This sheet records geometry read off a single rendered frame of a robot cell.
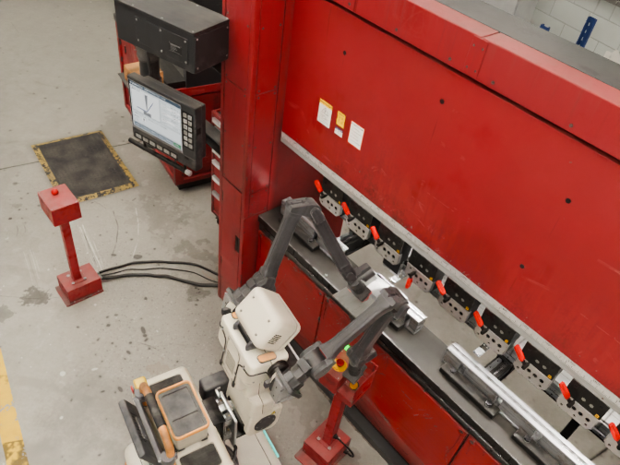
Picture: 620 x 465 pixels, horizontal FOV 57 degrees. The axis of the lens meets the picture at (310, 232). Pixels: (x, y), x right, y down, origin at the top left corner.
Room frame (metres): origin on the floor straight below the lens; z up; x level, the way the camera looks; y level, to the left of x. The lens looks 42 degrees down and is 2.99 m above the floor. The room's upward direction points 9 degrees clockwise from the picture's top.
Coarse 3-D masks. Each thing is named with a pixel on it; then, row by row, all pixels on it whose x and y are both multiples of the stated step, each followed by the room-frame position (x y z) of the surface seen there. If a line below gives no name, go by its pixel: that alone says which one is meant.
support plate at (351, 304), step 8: (368, 280) 1.92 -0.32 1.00; (344, 288) 1.85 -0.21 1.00; (336, 296) 1.79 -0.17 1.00; (344, 296) 1.79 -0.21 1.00; (352, 296) 1.80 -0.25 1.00; (344, 304) 1.74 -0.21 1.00; (352, 304) 1.75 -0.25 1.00; (360, 304) 1.76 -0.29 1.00; (368, 304) 1.77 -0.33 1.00; (352, 312) 1.71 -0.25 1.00; (360, 312) 1.71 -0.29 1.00
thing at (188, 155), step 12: (144, 84) 2.40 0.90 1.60; (156, 84) 2.41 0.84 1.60; (168, 96) 2.32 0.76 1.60; (180, 96) 2.33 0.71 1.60; (192, 108) 2.25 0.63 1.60; (204, 108) 2.34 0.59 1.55; (132, 120) 2.45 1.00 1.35; (192, 120) 2.25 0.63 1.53; (204, 120) 2.34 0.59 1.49; (144, 132) 2.41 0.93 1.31; (192, 132) 2.25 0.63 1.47; (204, 132) 2.34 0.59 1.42; (156, 144) 2.37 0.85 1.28; (168, 144) 2.33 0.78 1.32; (192, 144) 2.25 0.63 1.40; (204, 144) 2.34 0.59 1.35; (180, 156) 2.29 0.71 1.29; (192, 156) 2.25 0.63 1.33; (204, 156) 2.34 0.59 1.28; (192, 168) 2.25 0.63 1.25
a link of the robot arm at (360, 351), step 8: (408, 304) 1.43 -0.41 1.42; (392, 312) 1.42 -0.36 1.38; (400, 312) 1.40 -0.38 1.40; (376, 320) 1.43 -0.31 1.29; (384, 320) 1.42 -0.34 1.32; (368, 328) 1.44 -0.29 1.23; (376, 328) 1.42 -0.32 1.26; (384, 328) 1.44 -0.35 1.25; (368, 336) 1.42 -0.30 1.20; (376, 336) 1.42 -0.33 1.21; (360, 344) 1.43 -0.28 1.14; (368, 344) 1.41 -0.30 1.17; (352, 352) 1.43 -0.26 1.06; (360, 352) 1.41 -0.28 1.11; (368, 352) 1.42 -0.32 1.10; (352, 360) 1.41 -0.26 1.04; (360, 360) 1.40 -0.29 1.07
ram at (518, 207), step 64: (320, 0) 2.38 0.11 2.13; (320, 64) 2.34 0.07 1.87; (384, 64) 2.10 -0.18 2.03; (320, 128) 2.30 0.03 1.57; (384, 128) 2.05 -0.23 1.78; (448, 128) 1.84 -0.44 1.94; (512, 128) 1.69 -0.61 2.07; (384, 192) 1.99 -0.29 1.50; (448, 192) 1.78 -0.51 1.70; (512, 192) 1.62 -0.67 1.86; (576, 192) 1.49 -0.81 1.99; (448, 256) 1.71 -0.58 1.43; (512, 256) 1.55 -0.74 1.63; (576, 256) 1.42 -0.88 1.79; (576, 320) 1.35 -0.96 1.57
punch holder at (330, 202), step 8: (328, 184) 2.22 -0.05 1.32; (328, 192) 2.21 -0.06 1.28; (336, 192) 2.18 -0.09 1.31; (320, 200) 2.24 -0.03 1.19; (328, 200) 2.20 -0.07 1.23; (336, 200) 2.17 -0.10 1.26; (344, 200) 2.16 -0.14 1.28; (328, 208) 2.19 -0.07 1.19; (336, 208) 2.17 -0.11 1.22; (336, 216) 2.15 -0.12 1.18
